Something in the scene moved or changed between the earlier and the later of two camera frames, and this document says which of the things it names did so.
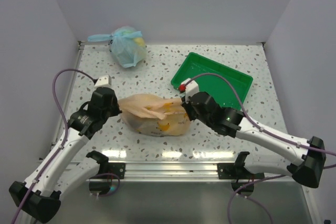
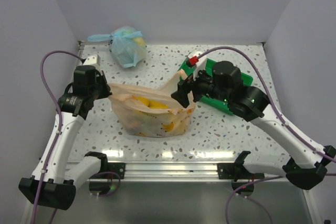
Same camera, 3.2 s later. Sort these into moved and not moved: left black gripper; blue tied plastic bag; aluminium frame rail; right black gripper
Moved: right black gripper; left black gripper
Not moved: aluminium frame rail; blue tied plastic bag
